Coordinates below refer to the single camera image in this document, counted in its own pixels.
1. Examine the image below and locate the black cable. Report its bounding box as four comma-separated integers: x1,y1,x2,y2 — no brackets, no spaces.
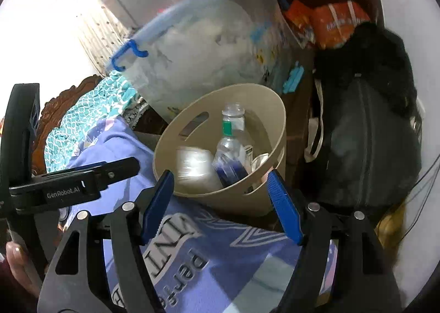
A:
400,152,440,239

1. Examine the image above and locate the leaf print curtain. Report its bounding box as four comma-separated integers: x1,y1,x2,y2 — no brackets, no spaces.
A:
74,0,140,77

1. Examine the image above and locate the clear storage box blue lid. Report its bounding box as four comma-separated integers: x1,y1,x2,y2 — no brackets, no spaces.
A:
105,0,306,118

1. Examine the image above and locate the clear plastic bottle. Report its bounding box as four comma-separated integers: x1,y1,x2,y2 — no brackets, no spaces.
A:
212,103,249,187

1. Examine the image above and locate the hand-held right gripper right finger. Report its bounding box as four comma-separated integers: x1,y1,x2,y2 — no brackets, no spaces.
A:
266,169,404,313

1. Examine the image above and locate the teal patterned blanket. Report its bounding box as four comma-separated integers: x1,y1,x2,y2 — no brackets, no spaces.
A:
45,71,140,173

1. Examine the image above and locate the black white patterned cloth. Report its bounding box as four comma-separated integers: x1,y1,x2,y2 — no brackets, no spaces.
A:
121,99,151,125

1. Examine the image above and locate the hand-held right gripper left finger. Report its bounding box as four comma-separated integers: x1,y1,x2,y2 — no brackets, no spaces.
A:
37,169,175,313

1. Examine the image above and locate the small orange snack bag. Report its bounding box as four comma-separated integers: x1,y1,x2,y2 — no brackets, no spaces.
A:
282,0,316,46

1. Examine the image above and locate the beige plastic bin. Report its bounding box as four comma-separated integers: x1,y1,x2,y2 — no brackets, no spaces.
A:
153,84,287,218

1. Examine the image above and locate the person's left hand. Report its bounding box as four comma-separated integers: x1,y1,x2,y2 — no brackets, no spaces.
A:
5,241,40,299

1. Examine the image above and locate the black bag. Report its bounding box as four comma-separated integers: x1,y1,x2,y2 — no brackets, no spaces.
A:
311,21,423,210

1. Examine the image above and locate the white bag strap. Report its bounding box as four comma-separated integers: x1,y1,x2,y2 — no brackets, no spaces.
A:
303,79,326,163

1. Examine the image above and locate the large orange snack bag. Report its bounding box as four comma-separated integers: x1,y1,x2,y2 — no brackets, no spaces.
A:
311,0,371,50

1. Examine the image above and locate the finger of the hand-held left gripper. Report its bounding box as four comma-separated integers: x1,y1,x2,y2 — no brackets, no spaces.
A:
82,158,140,193

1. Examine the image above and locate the carved wooden headboard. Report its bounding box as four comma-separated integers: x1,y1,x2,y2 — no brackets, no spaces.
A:
32,74,104,176

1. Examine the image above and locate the clear plastic wrapper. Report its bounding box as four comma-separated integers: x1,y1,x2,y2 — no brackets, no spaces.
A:
242,144,271,178

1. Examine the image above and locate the blue printed blanket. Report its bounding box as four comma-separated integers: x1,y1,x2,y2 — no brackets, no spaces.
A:
65,117,339,313

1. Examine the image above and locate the white plastic cup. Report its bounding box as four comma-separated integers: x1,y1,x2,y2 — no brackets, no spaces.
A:
175,146,222,194

